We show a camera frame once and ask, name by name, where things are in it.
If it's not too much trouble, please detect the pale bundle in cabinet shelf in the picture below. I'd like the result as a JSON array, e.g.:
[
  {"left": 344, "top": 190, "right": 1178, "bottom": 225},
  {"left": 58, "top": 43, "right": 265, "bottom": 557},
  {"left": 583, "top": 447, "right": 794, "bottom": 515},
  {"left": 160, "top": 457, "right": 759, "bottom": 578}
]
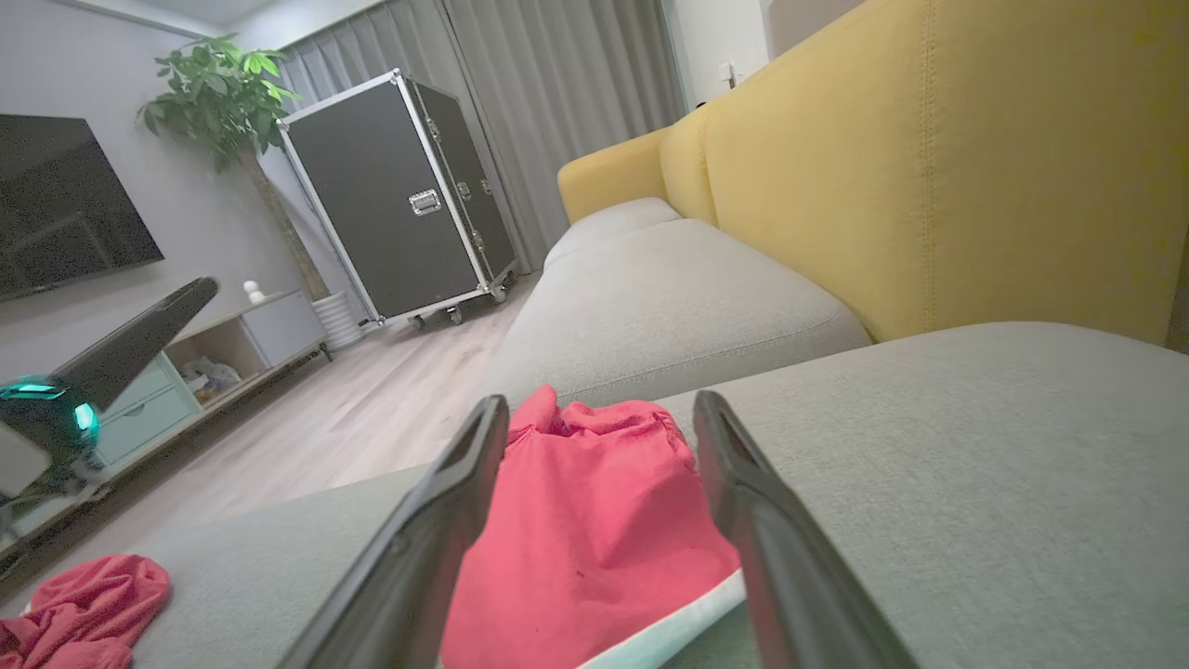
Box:
[{"left": 181, "top": 358, "right": 242, "bottom": 405}]

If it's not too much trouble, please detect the yellow sofa backrest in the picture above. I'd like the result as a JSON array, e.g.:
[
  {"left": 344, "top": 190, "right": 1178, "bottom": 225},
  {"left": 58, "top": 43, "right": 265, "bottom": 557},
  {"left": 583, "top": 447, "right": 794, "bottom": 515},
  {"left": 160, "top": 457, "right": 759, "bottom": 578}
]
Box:
[{"left": 557, "top": 0, "right": 1189, "bottom": 347}]

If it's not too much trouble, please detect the grey curtain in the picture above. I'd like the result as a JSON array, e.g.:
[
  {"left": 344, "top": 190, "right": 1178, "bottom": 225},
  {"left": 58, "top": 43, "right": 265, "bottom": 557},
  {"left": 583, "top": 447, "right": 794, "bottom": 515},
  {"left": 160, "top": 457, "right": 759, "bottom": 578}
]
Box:
[{"left": 265, "top": 0, "right": 688, "bottom": 275}]

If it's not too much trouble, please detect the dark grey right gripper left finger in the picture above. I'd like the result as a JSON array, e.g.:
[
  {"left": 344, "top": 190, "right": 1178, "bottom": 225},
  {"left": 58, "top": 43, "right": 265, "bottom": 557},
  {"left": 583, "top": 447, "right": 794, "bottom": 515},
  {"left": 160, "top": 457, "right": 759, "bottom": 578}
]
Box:
[{"left": 279, "top": 395, "right": 511, "bottom": 669}]

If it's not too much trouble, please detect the white ribbed plant pot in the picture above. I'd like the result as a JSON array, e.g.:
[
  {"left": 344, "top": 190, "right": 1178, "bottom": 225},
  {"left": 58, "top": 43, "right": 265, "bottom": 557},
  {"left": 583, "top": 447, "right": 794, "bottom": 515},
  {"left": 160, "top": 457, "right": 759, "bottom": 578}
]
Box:
[{"left": 311, "top": 291, "right": 365, "bottom": 351}]

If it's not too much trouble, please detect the black wheeled flight case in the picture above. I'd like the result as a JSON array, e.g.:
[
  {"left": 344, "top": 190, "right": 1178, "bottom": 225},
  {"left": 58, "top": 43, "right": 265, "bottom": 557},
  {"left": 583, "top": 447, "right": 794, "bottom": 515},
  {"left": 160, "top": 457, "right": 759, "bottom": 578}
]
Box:
[{"left": 277, "top": 68, "right": 518, "bottom": 331}]

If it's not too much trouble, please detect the low television cabinet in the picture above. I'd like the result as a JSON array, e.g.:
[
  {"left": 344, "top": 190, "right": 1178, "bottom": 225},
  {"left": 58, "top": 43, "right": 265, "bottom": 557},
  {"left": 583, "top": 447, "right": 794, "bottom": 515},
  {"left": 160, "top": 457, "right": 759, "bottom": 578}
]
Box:
[{"left": 0, "top": 290, "right": 331, "bottom": 582}]

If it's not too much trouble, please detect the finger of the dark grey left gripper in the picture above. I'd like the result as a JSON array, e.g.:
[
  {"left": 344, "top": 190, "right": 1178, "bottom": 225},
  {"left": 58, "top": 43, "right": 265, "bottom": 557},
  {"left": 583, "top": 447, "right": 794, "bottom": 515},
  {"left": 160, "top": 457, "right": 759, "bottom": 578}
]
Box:
[{"left": 56, "top": 276, "right": 220, "bottom": 412}]

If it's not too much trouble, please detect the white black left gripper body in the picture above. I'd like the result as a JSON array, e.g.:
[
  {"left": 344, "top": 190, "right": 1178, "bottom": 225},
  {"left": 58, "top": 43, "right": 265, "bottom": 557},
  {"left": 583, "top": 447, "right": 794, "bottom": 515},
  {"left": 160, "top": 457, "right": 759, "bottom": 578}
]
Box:
[{"left": 0, "top": 376, "right": 103, "bottom": 503}]

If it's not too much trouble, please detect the red garment with white hem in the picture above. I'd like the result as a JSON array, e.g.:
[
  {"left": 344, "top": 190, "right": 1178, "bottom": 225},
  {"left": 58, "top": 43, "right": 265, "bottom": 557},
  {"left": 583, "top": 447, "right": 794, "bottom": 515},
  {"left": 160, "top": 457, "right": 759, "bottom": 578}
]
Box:
[{"left": 440, "top": 384, "right": 747, "bottom": 669}]

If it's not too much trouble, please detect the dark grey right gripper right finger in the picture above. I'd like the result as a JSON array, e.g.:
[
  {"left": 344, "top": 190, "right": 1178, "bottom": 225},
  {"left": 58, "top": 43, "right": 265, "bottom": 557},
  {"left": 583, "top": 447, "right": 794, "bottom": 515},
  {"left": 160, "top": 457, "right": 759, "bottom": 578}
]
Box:
[{"left": 693, "top": 390, "right": 921, "bottom": 669}]

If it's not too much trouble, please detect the black flat screen television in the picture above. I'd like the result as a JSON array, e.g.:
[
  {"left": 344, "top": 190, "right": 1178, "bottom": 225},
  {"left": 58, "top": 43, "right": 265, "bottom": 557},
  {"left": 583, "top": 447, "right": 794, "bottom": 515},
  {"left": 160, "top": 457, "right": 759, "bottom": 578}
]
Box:
[{"left": 0, "top": 113, "right": 165, "bottom": 303}]

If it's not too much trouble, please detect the red garment striped white trim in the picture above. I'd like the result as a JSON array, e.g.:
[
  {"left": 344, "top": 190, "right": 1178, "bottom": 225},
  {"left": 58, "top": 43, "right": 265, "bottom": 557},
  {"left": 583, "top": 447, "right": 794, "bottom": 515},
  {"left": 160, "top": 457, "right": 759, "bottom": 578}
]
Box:
[{"left": 0, "top": 555, "right": 172, "bottom": 669}]

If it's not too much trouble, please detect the green potted tree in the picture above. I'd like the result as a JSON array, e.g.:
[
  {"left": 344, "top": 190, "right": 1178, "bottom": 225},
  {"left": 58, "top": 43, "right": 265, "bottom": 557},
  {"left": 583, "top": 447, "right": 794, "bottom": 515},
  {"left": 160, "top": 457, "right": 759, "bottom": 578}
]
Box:
[{"left": 137, "top": 34, "right": 331, "bottom": 303}]

